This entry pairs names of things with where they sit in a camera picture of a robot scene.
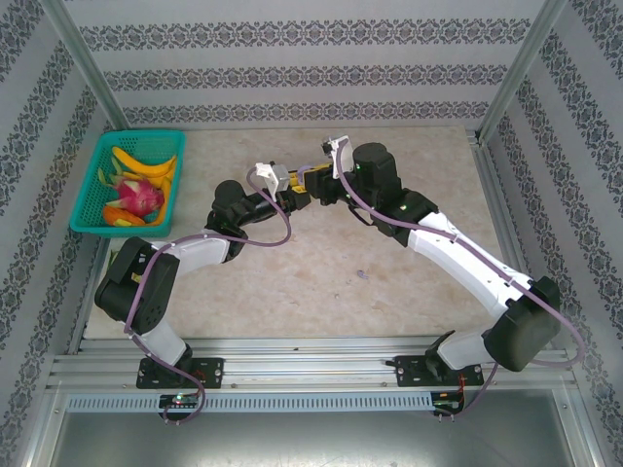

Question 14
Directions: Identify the pink dragon fruit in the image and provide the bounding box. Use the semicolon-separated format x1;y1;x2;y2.
105;176;166;213

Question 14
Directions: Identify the orange fruit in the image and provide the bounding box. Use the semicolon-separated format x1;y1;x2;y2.
101;205;148;228

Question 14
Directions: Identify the green plastic basket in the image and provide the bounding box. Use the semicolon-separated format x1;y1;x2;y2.
69;129;188;239

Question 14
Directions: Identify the left circuit board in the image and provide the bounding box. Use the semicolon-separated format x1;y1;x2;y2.
160;393;200;409

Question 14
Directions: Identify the circuit board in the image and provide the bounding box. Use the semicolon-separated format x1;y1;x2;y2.
160;393;200;409
432;391;467;413

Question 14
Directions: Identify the right circuit board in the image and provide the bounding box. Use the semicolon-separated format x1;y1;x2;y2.
432;391;467;413

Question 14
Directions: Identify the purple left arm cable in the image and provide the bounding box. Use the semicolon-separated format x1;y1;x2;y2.
124;164;293;427

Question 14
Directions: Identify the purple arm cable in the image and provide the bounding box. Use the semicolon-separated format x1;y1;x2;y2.
328;140;585;422
124;164;293;427

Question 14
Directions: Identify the aluminium side rail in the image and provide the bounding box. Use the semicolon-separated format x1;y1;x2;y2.
465;127;555;349

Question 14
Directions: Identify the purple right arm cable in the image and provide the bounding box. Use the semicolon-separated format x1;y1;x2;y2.
328;140;585;422

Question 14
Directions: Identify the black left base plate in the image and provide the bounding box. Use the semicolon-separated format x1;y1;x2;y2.
135;356;226;391

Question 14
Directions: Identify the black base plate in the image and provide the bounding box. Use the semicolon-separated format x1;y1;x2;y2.
393;354;484;389
135;356;226;391

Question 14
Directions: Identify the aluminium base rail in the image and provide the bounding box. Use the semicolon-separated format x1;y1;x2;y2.
46;334;578;391

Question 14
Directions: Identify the aluminium corner post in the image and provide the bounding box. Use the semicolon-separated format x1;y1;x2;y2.
36;0;124;133
478;0;568;143

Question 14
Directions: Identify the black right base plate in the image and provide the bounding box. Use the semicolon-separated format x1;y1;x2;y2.
393;354;484;389

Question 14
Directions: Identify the slotted grey cable duct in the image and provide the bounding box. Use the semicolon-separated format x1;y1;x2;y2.
64;392;435;413

